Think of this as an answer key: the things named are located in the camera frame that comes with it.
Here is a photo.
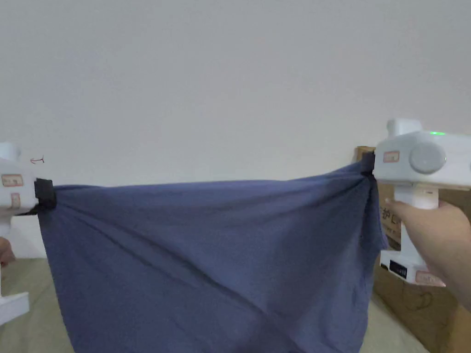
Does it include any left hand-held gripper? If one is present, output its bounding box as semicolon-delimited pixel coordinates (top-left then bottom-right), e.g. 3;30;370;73
0;142;57;326

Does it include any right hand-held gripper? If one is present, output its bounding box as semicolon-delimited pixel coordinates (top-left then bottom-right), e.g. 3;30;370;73
360;118;471;287

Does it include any dark blue shirt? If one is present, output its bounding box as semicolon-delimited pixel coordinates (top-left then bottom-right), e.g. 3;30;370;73
38;152;391;353

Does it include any person's left hand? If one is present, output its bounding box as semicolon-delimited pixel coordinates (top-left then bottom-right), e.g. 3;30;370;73
0;237;16;269

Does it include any person's right hand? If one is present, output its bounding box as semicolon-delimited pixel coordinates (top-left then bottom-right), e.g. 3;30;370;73
384;198;471;295

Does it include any brown cardboard carton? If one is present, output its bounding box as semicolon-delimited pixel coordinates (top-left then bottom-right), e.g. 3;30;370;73
355;146;471;353

